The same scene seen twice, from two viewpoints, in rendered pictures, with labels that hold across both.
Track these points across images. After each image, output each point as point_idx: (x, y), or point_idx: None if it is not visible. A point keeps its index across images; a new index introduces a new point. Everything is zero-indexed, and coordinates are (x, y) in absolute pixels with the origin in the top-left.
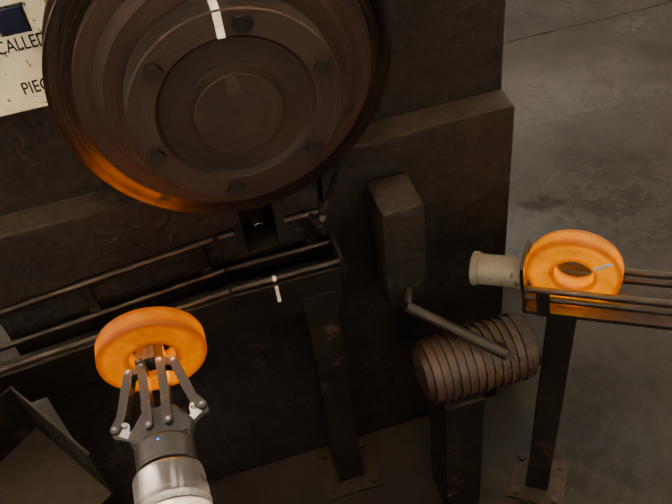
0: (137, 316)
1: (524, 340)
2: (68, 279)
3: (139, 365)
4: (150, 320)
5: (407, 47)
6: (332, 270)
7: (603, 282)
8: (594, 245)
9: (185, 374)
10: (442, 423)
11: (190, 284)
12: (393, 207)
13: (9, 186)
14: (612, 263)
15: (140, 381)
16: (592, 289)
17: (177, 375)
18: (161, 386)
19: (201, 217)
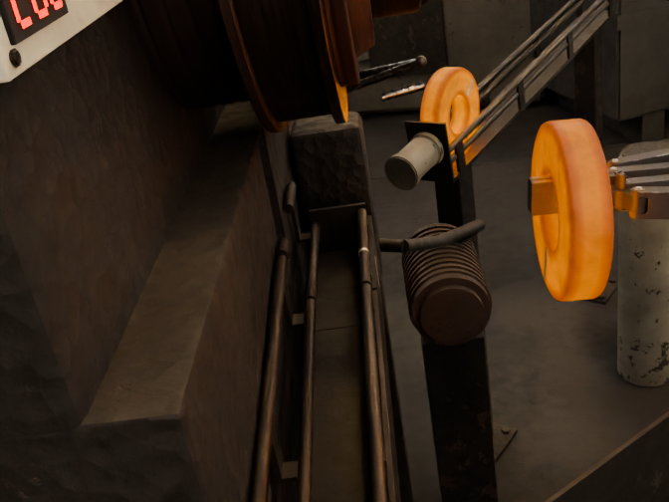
0: (569, 124)
1: (454, 227)
2: (251, 423)
3: (626, 179)
4: (577, 119)
5: None
6: (371, 220)
7: (473, 106)
8: (460, 67)
9: (646, 152)
10: (476, 375)
11: (315, 338)
12: (351, 120)
13: (108, 251)
14: (473, 78)
15: (658, 179)
16: (470, 121)
17: (647, 156)
18: (668, 165)
19: (264, 221)
